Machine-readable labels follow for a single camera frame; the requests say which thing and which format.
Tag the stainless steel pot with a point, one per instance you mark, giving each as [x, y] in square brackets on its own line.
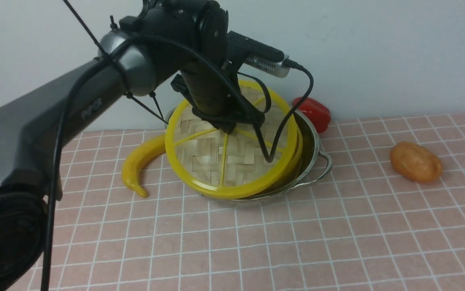
[230, 168]

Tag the woven bamboo steamer lid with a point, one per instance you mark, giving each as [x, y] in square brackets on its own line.
[208, 157]

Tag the yellow banana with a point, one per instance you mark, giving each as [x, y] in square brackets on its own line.
[137, 160]

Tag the brown potato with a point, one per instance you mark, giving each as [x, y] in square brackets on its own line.
[415, 162]

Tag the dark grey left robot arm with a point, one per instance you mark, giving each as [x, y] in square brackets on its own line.
[135, 57]

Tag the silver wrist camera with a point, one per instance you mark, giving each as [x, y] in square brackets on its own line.
[244, 50]

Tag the red bell pepper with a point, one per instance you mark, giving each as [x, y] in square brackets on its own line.
[317, 113]

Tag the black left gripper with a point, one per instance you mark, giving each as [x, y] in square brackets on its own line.
[213, 102]

